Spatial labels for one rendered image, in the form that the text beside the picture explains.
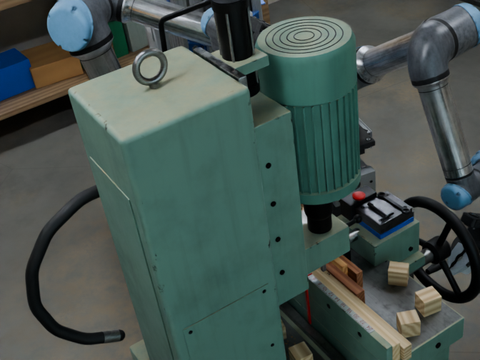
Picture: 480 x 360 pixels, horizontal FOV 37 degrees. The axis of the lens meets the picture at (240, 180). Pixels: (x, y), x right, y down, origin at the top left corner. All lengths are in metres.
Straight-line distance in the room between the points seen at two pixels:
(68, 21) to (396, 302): 0.98
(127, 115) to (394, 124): 2.85
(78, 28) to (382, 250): 0.87
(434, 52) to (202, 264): 0.89
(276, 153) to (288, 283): 0.30
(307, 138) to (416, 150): 2.38
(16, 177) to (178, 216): 2.88
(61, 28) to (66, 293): 1.59
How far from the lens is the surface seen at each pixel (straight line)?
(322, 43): 1.24
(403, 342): 1.46
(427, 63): 1.83
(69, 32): 1.78
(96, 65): 1.82
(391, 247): 1.66
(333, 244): 1.51
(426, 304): 1.53
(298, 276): 1.43
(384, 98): 4.07
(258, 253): 1.27
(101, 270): 3.19
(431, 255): 1.81
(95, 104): 1.13
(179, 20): 1.84
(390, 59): 2.09
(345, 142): 1.31
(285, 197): 1.30
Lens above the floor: 2.04
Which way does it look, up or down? 35 degrees down
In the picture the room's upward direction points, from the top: 9 degrees counter-clockwise
